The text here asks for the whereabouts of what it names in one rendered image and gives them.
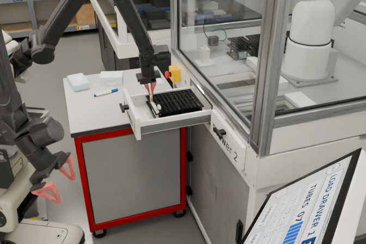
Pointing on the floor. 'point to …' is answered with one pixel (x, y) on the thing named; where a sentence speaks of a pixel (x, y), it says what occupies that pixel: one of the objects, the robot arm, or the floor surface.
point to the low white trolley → (124, 157)
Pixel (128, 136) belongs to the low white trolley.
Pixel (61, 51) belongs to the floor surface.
